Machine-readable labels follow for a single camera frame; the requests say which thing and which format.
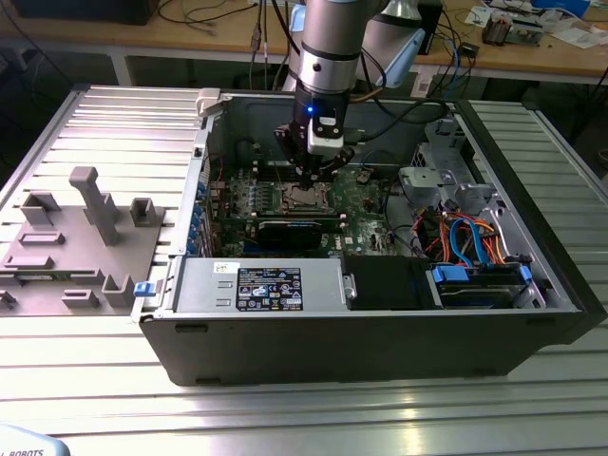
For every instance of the blue case tab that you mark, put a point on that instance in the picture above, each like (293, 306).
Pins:
(145, 290)

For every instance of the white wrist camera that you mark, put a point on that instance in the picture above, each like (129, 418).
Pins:
(325, 138)

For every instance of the white case latch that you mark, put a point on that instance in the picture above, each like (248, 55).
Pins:
(207, 102)

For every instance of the pale blue teach pendant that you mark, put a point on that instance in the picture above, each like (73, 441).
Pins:
(28, 442)

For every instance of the copper CPU cooler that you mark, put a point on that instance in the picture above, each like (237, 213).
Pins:
(496, 31)

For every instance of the wide black box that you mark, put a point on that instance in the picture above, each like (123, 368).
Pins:
(81, 9)

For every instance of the blue box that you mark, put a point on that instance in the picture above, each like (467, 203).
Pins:
(560, 4)

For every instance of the metal locking lever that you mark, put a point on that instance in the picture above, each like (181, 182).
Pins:
(278, 172)

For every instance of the silver drive cage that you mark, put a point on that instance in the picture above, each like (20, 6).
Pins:
(418, 179)

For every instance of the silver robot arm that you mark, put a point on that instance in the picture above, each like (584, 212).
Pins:
(332, 38)

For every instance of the silver CPU chip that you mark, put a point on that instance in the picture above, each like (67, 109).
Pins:
(304, 195)

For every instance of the green motherboard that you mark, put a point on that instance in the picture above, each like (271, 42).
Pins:
(354, 202)

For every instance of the hard disk in blue carrier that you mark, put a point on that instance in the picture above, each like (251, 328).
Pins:
(475, 294)

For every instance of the black graphics card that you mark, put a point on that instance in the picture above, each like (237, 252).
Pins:
(290, 236)

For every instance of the small electronic module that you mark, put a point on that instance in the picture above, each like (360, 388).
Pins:
(527, 31)

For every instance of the grey parts rack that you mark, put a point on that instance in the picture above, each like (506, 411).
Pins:
(71, 259)

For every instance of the small black object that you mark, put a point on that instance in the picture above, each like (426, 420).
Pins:
(469, 49)

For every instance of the tall black box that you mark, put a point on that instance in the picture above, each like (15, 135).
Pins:
(432, 28)

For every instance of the green RAM stick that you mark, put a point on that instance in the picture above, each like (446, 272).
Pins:
(43, 276)

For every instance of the coin cell battery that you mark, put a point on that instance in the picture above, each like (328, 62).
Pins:
(362, 177)

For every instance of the white paper sheets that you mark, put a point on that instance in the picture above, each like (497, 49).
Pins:
(577, 38)

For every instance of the black PC case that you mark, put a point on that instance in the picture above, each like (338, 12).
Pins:
(332, 351)

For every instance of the wooden workbench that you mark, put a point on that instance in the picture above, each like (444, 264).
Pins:
(190, 40)

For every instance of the grey power supply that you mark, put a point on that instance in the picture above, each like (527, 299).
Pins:
(199, 285)

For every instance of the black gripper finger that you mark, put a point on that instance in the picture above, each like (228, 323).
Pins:
(292, 145)
(335, 166)

